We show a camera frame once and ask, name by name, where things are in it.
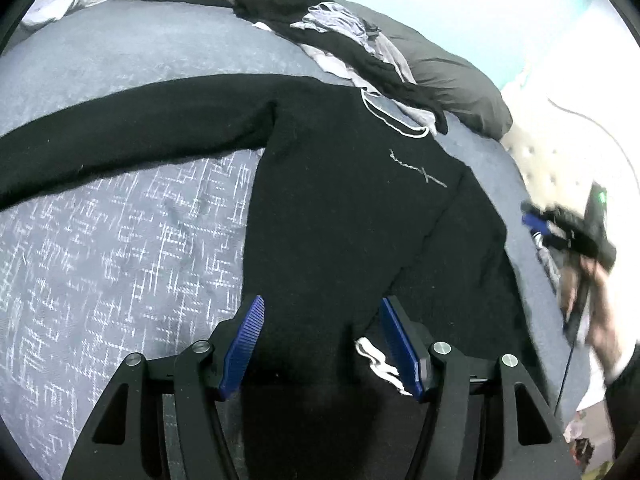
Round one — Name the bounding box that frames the person's right hand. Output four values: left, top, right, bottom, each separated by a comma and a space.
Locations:
559, 254, 634, 384

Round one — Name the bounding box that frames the black and white clothes pile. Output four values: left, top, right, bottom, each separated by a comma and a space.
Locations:
233, 0, 448, 134

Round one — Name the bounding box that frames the blue patterned bed cover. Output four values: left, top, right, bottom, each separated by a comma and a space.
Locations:
1, 0, 589, 479

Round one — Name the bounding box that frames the right forearm black sleeve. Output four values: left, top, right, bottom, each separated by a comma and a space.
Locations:
605, 344, 639, 457

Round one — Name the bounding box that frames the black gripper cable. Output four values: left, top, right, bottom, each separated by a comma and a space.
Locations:
551, 339, 577, 418

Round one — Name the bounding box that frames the grey pillow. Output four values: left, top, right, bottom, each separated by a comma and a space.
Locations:
146, 0, 513, 140

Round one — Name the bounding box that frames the black long sleeve sweater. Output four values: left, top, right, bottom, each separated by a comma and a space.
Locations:
1, 75, 544, 479

